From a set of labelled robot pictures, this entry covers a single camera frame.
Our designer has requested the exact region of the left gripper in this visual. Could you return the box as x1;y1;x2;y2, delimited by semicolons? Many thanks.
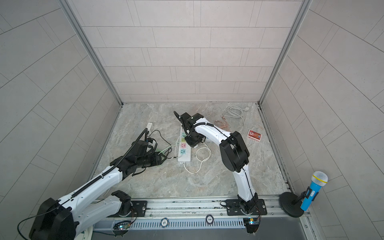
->
135;151;169;169

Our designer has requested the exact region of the long multicolour power strip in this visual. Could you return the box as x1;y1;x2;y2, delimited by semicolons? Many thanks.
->
177;126;192;164

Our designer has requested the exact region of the black usb cable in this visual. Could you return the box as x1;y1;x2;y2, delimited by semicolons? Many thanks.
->
149;128;173;157

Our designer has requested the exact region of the pink charging cable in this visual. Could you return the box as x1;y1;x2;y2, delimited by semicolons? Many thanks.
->
214;118;232;130

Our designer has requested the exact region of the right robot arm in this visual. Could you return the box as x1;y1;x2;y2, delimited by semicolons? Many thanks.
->
174;112;267;216

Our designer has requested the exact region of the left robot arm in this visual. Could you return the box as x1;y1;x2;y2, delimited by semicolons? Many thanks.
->
28;129;167;240

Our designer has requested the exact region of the red card box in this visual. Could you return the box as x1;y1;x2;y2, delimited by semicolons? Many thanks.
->
247;130;262;142

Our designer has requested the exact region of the black round microphone stand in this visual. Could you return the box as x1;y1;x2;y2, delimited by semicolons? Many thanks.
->
279;192;308;218

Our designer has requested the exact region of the blue toy microphone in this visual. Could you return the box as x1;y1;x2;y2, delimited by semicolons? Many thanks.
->
301;171;328;211

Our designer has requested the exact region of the white power strip cord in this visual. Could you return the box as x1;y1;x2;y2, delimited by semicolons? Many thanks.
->
182;143;212;175

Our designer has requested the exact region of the white cable bundle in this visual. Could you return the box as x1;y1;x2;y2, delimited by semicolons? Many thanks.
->
221;105;250;133

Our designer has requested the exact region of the aluminium mounting rail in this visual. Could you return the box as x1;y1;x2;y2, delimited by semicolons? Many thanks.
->
59;196;307;221

